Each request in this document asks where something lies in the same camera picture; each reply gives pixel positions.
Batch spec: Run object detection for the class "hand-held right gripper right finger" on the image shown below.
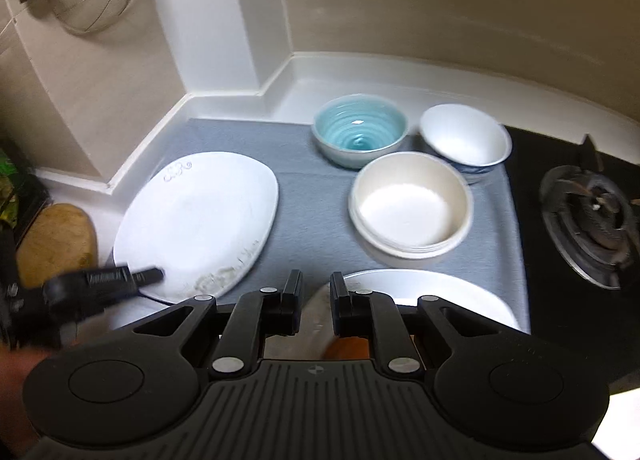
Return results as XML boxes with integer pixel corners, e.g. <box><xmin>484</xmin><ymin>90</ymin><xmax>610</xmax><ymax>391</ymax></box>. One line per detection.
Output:
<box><xmin>330</xmin><ymin>272</ymin><xmax>502</xmax><ymax>377</ymax></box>

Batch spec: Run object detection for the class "green packet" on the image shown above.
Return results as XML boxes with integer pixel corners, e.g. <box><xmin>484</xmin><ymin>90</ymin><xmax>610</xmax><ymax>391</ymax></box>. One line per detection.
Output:
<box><xmin>0</xmin><ymin>147</ymin><xmax>21</xmax><ymax>225</ymax></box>

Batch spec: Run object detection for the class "grey mat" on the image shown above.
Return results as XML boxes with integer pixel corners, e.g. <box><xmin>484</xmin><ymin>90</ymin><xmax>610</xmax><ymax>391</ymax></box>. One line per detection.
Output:
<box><xmin>107</xmin><ymin>117</ymin><xmax>531</xmax><ymax>335</ymax></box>

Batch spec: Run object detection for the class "wooden cutting board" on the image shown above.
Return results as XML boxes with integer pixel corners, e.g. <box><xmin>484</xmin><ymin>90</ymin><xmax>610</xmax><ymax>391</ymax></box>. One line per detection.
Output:
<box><xmin>15</xmin><ymin>204</ymin><xmax>98</xmax><ymax>288</ymax></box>

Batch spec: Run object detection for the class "blue glazed bowl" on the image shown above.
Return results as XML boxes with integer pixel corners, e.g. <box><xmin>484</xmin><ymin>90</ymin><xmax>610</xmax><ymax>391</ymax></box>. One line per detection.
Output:
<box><xmin>312</xmin><ymin>94</ymin><xmax>411</xmax><ymax>169</ymax></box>

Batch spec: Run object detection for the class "white oval plate with print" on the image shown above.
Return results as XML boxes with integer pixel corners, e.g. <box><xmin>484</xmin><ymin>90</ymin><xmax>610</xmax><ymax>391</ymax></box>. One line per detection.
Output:
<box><xmin>112</xmin><ymin>151</ymin><xmax>279</xmax><ymax>305</ymax></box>

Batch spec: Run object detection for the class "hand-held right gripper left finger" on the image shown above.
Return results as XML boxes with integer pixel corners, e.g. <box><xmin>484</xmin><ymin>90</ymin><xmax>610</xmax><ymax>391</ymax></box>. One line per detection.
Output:
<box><xmin>132</xmin><ymin>269</ymin><xmax>304</xmax><ymax>379</ymax></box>

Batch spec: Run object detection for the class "white round plate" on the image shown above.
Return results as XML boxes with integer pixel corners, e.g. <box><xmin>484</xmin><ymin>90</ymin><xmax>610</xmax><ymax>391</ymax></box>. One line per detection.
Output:
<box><xmin>320</xmin><ymin>269</ymin><xmax>521</xmax><ymax>341</ymax></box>

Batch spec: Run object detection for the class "gas stove burner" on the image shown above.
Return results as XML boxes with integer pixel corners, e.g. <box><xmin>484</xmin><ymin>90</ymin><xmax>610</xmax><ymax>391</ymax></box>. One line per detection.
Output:
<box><xmin>539</xmin><ymin>135</ymin><xmax>640</xmax><ymax>291</ymax></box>

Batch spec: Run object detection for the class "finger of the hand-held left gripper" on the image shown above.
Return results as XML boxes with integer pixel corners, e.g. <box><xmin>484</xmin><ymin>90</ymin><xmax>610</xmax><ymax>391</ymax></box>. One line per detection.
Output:
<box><xmin>42</xmin><ymin>265</ymin><xmax>166</xmax><ymax>323</ymax></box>

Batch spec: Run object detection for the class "black gas stove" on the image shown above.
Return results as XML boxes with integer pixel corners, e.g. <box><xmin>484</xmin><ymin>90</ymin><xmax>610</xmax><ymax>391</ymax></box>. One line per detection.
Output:
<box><xmin>500</xmin><ymin>125</ymin><xmax>640</xmax><ymax>391</ymax></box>

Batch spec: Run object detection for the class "cream bowl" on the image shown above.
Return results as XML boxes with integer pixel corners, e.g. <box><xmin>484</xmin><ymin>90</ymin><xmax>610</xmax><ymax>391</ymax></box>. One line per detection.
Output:
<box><xmin>348</xmin><ymin>152</ymin><xmax>475</xmax><ymax>258</ymax></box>

